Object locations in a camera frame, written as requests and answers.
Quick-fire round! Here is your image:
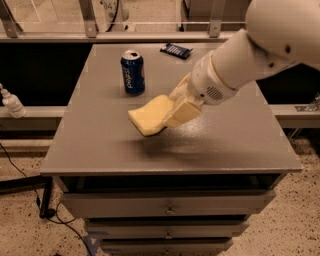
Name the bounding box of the middle grey drawer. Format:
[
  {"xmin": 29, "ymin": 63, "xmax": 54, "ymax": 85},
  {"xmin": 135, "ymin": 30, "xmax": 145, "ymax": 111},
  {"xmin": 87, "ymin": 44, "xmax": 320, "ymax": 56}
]
[{"xmin": 86, "ymin": 220, "xmax": 248, "ymax": 239}]

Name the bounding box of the grey drawer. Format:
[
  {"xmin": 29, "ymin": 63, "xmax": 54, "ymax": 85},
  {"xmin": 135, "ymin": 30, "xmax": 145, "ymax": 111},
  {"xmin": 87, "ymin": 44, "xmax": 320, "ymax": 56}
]
[
  {"xmin": 100, "ymin": 239, "xmax": 233, "ymax": 254},
  {"xmin": 86, "ymin": 220, "xmax": 248, "ymax": 239},
  {"xmin": 61, "ymin": 190, "xmax": 275, "ymax": 218}
]

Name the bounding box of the black metal stand leg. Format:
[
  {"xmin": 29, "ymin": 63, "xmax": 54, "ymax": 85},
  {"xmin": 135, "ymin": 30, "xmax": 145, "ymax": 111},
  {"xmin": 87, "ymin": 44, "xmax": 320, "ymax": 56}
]
[{"xmin": 0, "ymin": 175, "xmax": 56, "ymax": 219}]

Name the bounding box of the yellow sponge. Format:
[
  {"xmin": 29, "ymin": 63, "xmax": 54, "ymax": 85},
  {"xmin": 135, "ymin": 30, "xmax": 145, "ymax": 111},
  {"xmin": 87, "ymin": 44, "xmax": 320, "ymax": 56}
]
[{"xmin": 128, "ymin": 95, "xmax": 174, "ymax": 136}]

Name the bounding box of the grey drawer cabinet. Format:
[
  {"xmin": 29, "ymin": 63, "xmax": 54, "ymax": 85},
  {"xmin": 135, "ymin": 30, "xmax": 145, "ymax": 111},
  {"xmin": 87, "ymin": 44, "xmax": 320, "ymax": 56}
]
[{"xmin": 39, "ymin": 41, "xmax": 304, "ymax": 256}]

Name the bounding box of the bottom grey drawer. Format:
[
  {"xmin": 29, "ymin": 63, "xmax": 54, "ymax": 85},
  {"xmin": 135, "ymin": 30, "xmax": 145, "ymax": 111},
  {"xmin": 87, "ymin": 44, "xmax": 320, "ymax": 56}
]
[{"xmin": 100, "ymin": 239, "xmax": 233, "ymax": 254}]

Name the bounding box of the blue Pepsi can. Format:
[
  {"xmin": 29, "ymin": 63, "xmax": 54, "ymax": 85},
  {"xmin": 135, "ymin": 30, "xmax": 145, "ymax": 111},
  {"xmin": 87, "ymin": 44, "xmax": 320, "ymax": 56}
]
[{"xmin": 120, "ymin": 50, "xmax": 145, "ymax": 96}]

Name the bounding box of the top grey drawer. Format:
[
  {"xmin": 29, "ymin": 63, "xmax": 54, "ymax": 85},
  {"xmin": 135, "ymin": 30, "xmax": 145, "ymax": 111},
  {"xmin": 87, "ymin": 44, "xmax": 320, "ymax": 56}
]
[{"xmin": 61, "ymin": 190, "xmax": 275, "ymax": 218}]

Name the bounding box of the white spray bottle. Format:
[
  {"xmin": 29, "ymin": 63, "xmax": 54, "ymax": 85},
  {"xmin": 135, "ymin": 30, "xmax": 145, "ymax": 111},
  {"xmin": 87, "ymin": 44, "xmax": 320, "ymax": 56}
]
[{"xmin": 0, "ymin": 84, "xmax": 27, "ymax": 118}]

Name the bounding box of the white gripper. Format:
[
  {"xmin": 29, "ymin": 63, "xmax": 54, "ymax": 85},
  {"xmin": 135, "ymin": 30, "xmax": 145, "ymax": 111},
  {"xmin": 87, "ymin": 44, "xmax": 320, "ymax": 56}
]
[{"xmin": 162, "ymin": 50, "xmax": 238, "ymax": 128}]

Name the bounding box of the black floor cable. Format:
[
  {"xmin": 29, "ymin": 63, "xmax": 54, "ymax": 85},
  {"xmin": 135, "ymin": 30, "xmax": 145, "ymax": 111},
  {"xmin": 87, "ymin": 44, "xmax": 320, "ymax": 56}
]
[{"xmin": 0, "ymin": 142, "xmax": 95, "ymax": 256}]

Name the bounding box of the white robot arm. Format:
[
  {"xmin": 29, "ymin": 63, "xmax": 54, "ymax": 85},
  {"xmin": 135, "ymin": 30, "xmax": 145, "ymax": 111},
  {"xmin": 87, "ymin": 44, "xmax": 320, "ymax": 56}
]
[{"xmin": 162, "ymin": 0, "xmax": 320, "ymax": 128}]

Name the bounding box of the grey metal railing frame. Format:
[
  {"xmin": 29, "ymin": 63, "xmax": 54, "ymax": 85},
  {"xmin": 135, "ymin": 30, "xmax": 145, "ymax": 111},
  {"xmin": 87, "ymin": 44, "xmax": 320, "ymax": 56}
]
[{"xmin": 0, "ymin": 0, "xmax": 248, "ymax": 42}]

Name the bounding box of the blue snack packet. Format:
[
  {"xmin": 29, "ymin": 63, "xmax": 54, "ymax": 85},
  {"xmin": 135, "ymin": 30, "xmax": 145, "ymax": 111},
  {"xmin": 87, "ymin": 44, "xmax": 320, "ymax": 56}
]
[{"xmin": 160, "ymin": 43, "xmax": 192, "ymax": 60}]

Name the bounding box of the grey lower shelf rail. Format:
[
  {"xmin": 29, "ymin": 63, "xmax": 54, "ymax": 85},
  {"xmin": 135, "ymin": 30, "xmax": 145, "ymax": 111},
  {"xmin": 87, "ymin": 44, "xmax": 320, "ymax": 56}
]
[{"xmin": 0, "ymin": 106, "xmax": 66, "ymax": 118}]

